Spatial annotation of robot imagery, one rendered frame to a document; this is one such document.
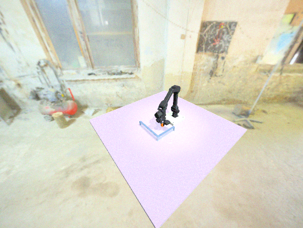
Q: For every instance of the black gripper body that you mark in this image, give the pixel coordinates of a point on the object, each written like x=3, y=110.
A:
x=166, y=122

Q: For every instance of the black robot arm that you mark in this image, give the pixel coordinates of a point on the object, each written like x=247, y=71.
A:
x=163, y=105

